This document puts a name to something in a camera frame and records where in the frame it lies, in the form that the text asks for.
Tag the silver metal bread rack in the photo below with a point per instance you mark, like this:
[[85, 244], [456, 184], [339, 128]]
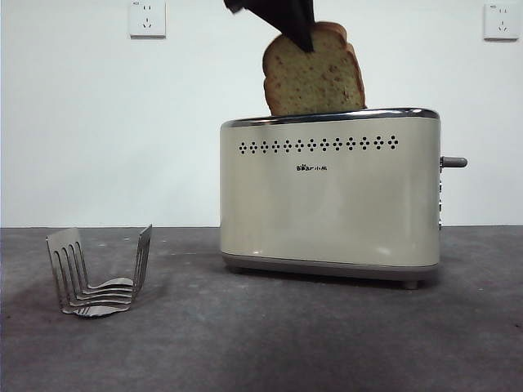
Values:
[[144, 253]]

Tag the white wall socket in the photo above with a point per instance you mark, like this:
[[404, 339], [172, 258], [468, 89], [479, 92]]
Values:
[[148, 19], [498, 22]]

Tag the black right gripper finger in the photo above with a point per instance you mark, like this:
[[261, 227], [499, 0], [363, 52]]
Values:
[[288, 18]]

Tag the cream toaster with chrome top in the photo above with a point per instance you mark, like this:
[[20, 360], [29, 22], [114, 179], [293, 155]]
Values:
[[327, 204]]

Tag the grey toaster lever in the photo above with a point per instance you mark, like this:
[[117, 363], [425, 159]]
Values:
[[454, 161]]

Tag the brown-crusted bread slice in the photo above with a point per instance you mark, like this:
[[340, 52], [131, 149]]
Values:
[[310, 81]]

